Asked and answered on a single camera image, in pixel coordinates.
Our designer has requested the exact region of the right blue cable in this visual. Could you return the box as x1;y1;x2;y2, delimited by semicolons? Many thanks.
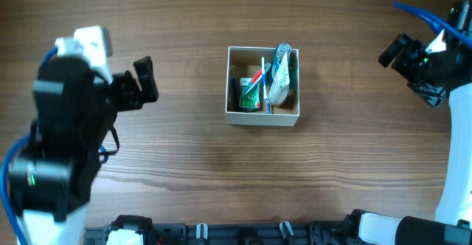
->
392;1;472;50

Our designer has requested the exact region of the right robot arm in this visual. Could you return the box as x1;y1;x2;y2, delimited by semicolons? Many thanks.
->
342;0;471;244

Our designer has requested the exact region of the teal toothpaste tube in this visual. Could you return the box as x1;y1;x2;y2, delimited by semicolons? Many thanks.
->
242;63;271;95

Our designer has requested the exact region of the teal mouthwash bottle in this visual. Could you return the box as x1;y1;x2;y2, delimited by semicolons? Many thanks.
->
271;43;291;85

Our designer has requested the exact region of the green soap box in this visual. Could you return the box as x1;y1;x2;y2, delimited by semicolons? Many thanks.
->
239;77;260;111

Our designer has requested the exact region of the left blue cable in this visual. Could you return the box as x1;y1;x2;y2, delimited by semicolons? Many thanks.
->
0;47;60;245

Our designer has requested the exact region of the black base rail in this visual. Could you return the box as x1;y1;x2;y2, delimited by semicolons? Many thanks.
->
83;215;363;245

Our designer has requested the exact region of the white square cardboard box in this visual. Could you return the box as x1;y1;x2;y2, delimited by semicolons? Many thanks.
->
225;46;300;127

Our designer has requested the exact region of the white lotion tube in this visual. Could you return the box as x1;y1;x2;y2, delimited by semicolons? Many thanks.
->
268;53;291;106

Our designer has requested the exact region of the blue disposable razor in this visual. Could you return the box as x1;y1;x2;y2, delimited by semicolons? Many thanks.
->
231;77;240;111

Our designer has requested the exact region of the blue cable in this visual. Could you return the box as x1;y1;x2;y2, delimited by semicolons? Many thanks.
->
0;47;60;245
392;1;472;50

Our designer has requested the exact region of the blue white toothbrush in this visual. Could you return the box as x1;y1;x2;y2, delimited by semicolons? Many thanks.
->
261;57;271;114

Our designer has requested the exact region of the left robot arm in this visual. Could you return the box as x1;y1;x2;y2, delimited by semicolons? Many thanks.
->
1;56;159;244

